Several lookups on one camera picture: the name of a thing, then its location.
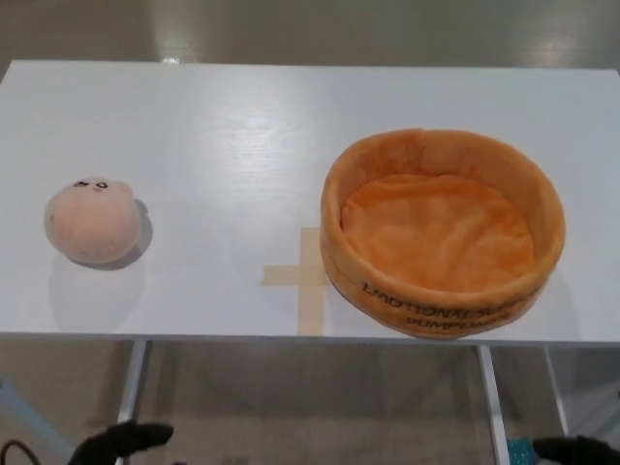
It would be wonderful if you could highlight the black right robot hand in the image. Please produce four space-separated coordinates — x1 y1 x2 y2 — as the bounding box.
532 434 620 465

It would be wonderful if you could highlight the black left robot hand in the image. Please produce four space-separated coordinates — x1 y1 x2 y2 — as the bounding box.
72 419 175 465

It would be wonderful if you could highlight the pink round plush toy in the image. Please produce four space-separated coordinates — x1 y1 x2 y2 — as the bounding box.
44 177 152 265

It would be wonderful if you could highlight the orange plush round plate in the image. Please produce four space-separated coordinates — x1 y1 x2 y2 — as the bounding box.
320 127 567 340

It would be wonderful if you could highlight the teal speckled object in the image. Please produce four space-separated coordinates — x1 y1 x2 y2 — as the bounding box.
507 437 535 465

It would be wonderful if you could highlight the white metal table leg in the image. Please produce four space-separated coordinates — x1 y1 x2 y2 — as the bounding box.
542 346 572 437
476 345 511 465
114 340 152 440

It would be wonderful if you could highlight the light blue translucent object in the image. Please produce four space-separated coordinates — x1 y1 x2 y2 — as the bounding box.
0 376 77 465

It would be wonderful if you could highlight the long beige masking tape strip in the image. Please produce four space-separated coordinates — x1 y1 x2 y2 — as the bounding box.
296 227 325 336

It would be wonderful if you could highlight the short beige masking tape strip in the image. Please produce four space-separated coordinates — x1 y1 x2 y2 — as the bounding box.
262 263 334 288

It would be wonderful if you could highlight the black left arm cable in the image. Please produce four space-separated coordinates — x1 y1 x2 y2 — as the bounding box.
0 437 38 465

